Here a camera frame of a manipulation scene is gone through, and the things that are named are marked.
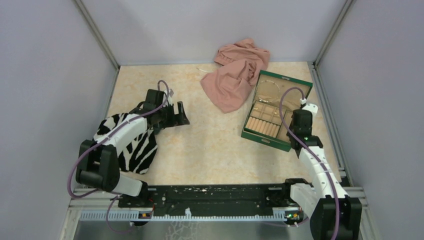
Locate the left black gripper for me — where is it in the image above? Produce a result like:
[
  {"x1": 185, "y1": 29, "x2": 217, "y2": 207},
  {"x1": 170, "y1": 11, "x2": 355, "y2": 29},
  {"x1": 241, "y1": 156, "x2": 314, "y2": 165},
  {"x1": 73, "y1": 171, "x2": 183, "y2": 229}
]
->
[{"x1": 156, "y1": 101, "x2": 189, "y2": 129}]

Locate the green jewelry box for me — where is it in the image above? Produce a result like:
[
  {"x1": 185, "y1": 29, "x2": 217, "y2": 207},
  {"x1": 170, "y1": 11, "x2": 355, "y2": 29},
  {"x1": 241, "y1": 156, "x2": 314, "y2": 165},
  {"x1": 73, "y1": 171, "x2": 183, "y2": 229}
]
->
[{"x1": 241, "y1": 70, "x2": 313, "y2": 152}]

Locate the green jewelry tray insert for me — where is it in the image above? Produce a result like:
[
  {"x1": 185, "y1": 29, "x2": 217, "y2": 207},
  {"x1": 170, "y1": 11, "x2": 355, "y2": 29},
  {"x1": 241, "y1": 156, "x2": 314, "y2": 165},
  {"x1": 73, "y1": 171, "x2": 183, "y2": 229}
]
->
[{"x1": 244, "y1": 101, "x2": 290, "y2": 143}]

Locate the silver pearl bangle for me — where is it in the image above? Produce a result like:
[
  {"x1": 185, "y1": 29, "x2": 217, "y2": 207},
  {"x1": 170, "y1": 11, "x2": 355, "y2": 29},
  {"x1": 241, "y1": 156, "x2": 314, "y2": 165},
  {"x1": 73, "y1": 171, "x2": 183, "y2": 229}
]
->
[{"x1": 255, "y1": 80, "x2": 280, "y2": 103}]

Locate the pink cloth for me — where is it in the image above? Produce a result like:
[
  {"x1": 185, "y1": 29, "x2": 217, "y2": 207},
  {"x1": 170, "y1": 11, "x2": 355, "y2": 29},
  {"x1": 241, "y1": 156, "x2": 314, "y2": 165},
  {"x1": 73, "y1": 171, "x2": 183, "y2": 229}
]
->
[{"x1": 200, "y1": 38, "x2": 271, "y2": 114}]

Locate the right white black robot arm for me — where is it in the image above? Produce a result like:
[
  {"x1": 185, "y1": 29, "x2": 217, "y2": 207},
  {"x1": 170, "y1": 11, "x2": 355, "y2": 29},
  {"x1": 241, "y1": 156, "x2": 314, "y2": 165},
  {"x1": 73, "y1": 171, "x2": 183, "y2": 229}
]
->
[{"x1": 281, "y1": 109, "x2": 363, "y2": 240}]

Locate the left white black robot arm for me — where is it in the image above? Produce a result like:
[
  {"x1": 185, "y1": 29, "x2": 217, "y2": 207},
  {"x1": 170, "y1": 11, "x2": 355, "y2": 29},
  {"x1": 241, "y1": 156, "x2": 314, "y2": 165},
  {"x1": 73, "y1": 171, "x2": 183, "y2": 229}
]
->
[{"x1": 70, "y1": 89, "x2": 190, "y2": 207}]

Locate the zebra print pouch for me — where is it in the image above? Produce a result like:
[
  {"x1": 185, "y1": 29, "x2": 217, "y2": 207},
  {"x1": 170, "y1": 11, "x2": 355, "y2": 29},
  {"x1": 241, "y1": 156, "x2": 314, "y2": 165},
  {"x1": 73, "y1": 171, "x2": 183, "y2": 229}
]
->
[{"x1": 93, "y1": 113, "x2": 158, "y2": 175}]

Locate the white strip on table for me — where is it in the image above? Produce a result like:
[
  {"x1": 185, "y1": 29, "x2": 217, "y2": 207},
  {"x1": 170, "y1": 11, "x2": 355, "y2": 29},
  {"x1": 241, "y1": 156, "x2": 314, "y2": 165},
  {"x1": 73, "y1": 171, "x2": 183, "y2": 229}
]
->
[{"x1": 196, "y1": 67, "x2": 213, "y2": 73}]

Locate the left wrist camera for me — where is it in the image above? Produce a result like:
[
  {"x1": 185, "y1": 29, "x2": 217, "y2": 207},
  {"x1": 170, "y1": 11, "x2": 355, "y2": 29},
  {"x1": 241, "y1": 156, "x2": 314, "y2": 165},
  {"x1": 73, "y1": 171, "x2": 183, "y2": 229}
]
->
[{"x1": 163, "y1": 88, "x2": 174, "y2": 107}]

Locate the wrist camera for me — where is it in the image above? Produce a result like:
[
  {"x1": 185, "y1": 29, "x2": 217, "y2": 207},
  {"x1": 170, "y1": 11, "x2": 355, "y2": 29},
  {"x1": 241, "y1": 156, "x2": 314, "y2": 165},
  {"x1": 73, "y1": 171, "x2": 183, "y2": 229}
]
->
[
  {"x1": 163, "y1": 88, "x2": 174, "y2": 107},
  {"x1": 299, "y1": 98, "x2": 319, "y2": 117}
]

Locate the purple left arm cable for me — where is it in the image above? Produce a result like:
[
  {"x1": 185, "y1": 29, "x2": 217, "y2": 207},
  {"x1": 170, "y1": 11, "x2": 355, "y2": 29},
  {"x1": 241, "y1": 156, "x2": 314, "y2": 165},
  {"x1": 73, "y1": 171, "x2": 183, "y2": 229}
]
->
[{"x1": 67, "y1": 80, "x2": 171, "y2": 235}]

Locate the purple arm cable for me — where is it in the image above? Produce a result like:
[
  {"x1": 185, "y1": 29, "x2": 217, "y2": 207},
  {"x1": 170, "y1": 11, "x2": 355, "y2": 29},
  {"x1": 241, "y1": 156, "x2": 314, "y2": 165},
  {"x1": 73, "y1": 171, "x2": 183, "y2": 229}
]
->
[
  {"x1": 278, "y1": 87, "x2": 340, "y2": 240},
  {"x1": 67, "y1": 80, "x2": 171, "y2": 235}
]

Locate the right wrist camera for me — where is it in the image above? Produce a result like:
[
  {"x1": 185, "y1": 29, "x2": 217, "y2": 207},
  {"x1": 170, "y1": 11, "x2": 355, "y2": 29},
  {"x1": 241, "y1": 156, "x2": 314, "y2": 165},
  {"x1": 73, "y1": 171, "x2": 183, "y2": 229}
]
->
[{"x1": 299, "y1": 98, "x2": 319, "y2": 117}]

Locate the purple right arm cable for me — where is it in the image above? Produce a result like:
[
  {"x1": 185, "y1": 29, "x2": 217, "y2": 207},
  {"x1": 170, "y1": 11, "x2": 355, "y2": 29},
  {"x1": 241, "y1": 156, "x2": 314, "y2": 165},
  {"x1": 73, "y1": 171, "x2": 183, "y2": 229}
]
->
[{"x1": 278, "y1": 87, "x2": 340, "y2": 240}]

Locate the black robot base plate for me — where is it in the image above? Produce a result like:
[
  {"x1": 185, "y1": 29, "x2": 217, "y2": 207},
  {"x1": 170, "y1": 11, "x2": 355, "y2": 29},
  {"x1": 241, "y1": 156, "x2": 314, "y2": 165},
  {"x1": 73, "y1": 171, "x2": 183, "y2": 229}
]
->
[{"x1": 118, "y1": 183, "x2": 301, "y2": 220}]

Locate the white cable tray rail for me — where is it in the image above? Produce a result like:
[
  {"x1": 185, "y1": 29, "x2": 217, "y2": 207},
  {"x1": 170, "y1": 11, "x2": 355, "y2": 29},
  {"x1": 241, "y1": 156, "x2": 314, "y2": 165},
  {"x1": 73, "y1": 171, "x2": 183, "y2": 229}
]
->
[{"x1": 79, "y1": 208, "x2": 302, "y2": 222}]

